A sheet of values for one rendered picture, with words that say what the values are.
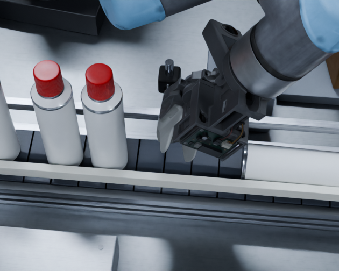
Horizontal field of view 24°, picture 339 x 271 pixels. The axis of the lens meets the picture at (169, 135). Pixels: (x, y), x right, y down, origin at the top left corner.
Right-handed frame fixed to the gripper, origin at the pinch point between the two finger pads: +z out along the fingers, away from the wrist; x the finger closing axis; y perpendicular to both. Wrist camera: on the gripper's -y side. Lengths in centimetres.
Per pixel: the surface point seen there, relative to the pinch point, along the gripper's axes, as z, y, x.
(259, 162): -2.7, 1.1, 12.7
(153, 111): 1.7, -3.6, -1.6
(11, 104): 11.3, -3.0, -18.1
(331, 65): -3.3, -20.4, 25.0
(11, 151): 15.8, 1.3, -15.5
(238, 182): -0.3, 3.6, 11.2
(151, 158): 8.8, -1.0, 2.4
